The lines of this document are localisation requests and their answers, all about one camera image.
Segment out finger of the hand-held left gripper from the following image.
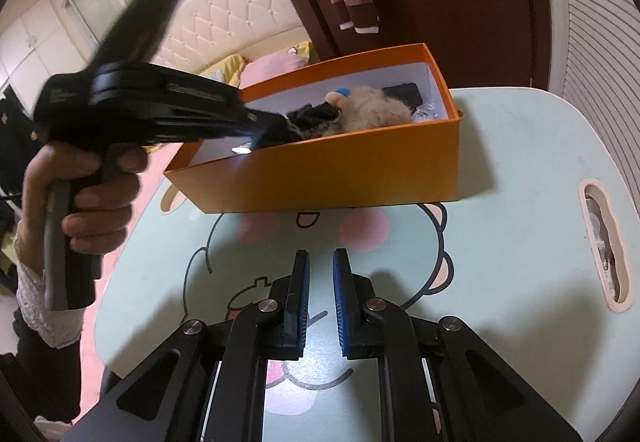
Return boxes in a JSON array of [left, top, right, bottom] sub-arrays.
[[244, 107, 292, 134]]

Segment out clear plastic pieces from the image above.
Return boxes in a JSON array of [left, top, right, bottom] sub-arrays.
[[587, 192, 626, 298]]

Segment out white cabinet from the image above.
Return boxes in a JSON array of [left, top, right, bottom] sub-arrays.
[[0, 0, 83, 108]]

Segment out orange cardboard box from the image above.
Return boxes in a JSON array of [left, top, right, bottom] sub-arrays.
[[163, 43, 467, 214]]

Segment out white tufted headboard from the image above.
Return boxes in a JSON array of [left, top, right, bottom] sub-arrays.
[[150, 0, 308, 73]]

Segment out person's left hand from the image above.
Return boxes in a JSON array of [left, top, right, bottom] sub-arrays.
[[22, 142, 151, 280]]

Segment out black knit cloth item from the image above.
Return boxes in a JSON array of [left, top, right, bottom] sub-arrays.
[[260, 89, 351, 148]]

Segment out beige fluffy plush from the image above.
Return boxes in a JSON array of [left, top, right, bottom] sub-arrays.
[[325, 84, 413, 133]]

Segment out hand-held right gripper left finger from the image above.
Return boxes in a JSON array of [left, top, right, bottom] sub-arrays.
[[60, 249, 311, 442]]

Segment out white slatted shutter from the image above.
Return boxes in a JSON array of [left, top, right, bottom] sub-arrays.
[[542, 0, 640, 183]]

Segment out black rectangular foam pad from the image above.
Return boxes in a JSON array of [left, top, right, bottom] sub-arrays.
[[382, 82, 423, 110]]

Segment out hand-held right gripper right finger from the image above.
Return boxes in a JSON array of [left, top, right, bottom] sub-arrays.
[[333, 248, 585, 442]]

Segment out clear plastic wrapper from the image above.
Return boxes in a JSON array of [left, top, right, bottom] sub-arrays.
[[412, 102, 443, 123]]

